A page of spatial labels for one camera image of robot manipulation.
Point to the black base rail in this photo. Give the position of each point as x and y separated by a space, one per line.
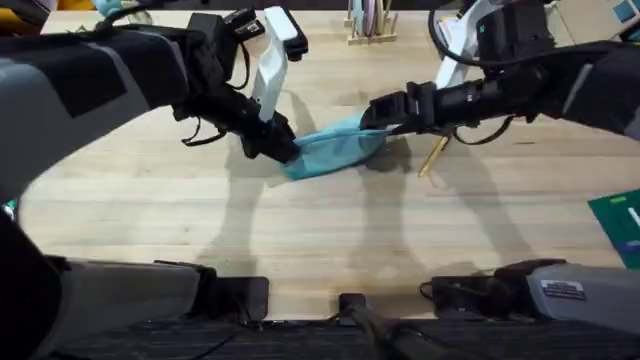
350 340

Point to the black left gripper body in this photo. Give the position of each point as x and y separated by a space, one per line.
220 102

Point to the pink plate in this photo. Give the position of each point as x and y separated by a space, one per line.
369 15

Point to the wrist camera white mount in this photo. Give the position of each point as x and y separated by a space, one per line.
510 30
272 65

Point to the yellow pen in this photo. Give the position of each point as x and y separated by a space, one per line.
433 157

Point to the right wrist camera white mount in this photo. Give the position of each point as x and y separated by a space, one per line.
510 30

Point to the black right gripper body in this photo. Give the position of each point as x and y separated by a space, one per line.
470 105

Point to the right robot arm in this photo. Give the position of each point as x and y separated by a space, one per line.
602 87

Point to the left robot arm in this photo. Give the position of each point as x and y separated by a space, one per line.
55 95

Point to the yellow object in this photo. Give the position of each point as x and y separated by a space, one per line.
20 17

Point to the wooden peg rack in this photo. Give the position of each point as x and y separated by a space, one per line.
372 37

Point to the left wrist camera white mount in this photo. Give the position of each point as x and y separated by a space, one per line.
272 65

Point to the teal soft zip bag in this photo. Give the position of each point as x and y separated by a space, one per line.
335 147

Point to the pale blue plate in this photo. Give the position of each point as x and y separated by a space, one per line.
358 15

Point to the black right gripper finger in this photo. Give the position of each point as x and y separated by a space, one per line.
390 104
387 123

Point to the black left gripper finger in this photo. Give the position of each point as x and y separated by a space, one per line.
288 142
265 148

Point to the green board with blocks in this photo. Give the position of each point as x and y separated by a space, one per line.
620 225

